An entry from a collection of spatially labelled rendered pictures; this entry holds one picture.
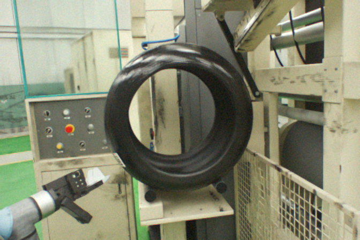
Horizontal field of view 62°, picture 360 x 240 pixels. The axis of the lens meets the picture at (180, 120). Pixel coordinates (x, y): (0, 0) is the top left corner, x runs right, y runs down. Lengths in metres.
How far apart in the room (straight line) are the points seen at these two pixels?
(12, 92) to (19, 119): 0.80
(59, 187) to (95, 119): 0.95
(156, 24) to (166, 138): 0.55
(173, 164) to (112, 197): 0.64
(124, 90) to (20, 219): 0.50
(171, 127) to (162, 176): 0.42
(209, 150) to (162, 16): 0.67
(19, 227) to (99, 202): 1.07
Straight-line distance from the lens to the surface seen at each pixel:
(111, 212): 1.98
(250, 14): 1.30
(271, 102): 1.57
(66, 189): 1.00
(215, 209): 1.27
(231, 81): 1.13
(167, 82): 1.48
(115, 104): 1.08
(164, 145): 1.51
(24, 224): 0.94
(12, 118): 10.09
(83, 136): 1.91
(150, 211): 1.21
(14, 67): 10.14
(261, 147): 1.57
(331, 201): 0.92
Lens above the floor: 1.34
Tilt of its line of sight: 8 degrees down
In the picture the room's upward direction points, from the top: 3 degrees counter-clockwise
